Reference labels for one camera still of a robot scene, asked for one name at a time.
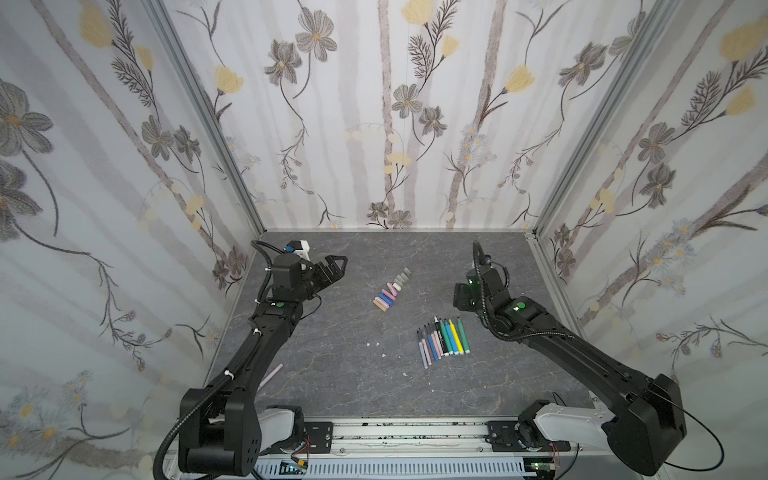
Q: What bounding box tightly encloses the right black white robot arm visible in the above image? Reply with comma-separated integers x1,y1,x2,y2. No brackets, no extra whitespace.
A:
453,266,687,476

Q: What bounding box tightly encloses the purple pink pen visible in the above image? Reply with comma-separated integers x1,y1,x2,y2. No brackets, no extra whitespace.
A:
428,325,442,361

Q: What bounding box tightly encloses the light green marker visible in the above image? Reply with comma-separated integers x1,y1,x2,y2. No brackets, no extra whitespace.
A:
457,318,471,354

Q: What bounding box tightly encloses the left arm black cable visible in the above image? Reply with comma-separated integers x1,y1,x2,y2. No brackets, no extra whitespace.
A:
152,239,289,480

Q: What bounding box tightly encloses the blue marker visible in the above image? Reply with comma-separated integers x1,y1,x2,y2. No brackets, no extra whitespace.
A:
443,321,459,355

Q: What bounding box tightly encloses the tan pen cap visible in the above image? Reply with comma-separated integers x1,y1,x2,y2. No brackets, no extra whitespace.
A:
372,299,388,312

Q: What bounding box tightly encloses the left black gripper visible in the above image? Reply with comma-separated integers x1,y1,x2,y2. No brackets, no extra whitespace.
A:
291,255,346,304

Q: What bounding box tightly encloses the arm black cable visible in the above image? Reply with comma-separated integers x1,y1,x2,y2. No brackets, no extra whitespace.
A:
152,239,289,480
472,241,726,480

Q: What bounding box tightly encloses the grey ventilated cable duct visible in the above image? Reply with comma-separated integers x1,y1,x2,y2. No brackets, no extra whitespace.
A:
254,457,537,479

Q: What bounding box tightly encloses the light pink pen cap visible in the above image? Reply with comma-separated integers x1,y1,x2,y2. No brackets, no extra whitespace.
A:
374,297,390,310

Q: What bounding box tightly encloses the black white pen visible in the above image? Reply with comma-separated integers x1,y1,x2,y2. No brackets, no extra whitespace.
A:
433,317,452,356

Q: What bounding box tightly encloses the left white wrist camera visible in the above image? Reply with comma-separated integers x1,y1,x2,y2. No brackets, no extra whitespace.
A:
284,240,310,261

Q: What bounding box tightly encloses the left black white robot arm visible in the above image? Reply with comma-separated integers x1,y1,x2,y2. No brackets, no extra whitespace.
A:
162,242,348,477

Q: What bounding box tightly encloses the blue pen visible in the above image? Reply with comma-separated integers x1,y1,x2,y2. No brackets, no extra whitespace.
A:
425,327,439,362

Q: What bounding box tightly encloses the light pink pen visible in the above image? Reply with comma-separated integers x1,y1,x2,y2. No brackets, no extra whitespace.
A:
421,335,432,368

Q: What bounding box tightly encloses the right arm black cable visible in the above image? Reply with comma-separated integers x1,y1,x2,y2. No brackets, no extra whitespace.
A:
472,241,726,480

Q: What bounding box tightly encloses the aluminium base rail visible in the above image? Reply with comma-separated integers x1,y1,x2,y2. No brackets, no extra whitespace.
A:
158,415,670,480

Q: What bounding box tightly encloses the dark green marker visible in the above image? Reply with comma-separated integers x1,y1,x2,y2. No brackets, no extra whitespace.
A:
439,319,456,355

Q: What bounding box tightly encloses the yellow marker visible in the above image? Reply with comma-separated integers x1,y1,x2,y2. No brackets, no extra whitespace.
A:
448,320,465,355

